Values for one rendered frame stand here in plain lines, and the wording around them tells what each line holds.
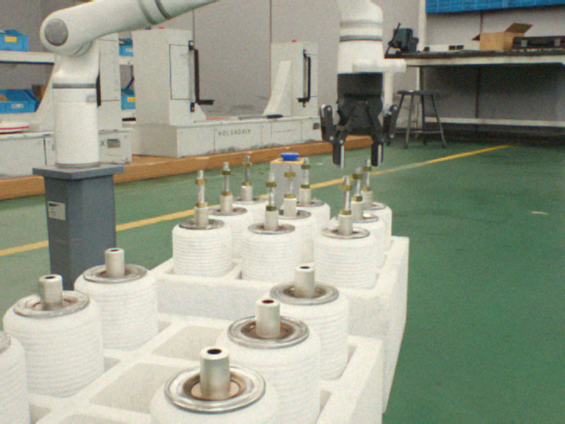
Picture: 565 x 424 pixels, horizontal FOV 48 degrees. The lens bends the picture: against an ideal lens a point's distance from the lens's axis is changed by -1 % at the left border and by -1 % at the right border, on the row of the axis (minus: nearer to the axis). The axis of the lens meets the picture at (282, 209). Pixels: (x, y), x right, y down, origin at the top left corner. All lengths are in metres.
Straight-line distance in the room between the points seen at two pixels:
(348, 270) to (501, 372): 0.35
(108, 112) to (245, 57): 4.31
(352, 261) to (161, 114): 2.91
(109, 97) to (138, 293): 2.73
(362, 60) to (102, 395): 0.61
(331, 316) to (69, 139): 0.91
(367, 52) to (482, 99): 5.13
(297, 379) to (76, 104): 0.99
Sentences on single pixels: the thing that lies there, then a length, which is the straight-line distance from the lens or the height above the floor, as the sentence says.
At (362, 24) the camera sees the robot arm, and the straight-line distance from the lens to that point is 1.05.
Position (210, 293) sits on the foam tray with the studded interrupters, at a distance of 0.99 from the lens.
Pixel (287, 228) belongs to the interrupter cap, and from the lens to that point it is 1.01.
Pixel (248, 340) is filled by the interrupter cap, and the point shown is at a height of 0.25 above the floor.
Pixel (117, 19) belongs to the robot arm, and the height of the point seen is 0.61.
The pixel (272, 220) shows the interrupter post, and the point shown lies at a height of 0.27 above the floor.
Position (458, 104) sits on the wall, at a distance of 6.23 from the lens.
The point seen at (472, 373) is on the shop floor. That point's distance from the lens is 1.15.
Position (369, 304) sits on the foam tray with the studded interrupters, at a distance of 0.93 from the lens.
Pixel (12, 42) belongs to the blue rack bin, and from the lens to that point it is 6.18.
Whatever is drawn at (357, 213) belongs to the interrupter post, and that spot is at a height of 0.26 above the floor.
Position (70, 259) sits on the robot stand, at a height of 0.11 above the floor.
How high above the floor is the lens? 0.47
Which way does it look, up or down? 11 degrees down
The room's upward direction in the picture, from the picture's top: straight up
